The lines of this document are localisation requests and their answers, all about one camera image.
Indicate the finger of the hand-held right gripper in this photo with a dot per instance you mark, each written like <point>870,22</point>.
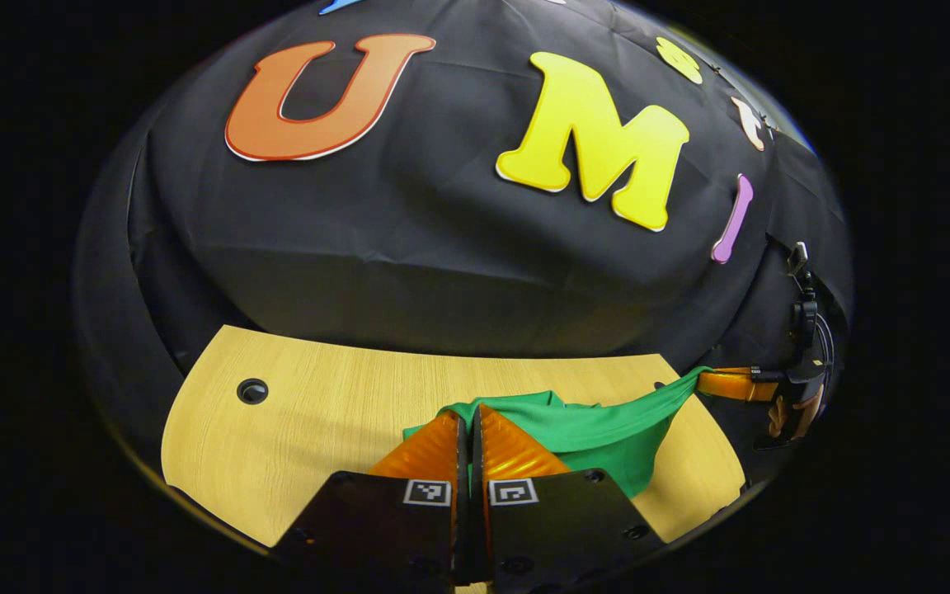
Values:
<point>735,385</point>

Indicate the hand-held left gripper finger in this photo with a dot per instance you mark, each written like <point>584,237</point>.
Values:
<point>477,462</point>
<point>463,462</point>

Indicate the green T-shirt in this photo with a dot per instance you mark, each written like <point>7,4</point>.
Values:
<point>599,433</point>

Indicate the black backdrop cloth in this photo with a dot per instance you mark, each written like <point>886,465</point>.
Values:
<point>409,231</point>

